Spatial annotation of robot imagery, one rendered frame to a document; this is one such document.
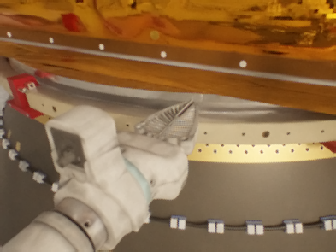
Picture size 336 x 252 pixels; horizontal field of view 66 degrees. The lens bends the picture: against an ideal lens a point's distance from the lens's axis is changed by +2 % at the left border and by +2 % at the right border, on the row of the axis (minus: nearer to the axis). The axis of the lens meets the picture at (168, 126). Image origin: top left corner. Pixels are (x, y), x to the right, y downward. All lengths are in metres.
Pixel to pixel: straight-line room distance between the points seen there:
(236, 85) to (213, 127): 0.09
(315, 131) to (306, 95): 0.10
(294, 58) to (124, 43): 0.32
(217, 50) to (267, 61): 0.08
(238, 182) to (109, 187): 0.41
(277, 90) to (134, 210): 0.34
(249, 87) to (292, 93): 0.07
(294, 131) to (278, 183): 0.13
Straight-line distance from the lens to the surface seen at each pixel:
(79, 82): 0.62
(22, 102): 0.75
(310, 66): 0.46
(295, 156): 0.61
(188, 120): 0.35
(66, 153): 0.20
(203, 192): 0.58
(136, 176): 0.24
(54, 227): 0.21
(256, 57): 0.47
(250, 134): 0.51
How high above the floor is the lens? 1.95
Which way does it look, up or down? 30 degrees down
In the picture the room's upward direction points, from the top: 1 degrees counter-clockwise
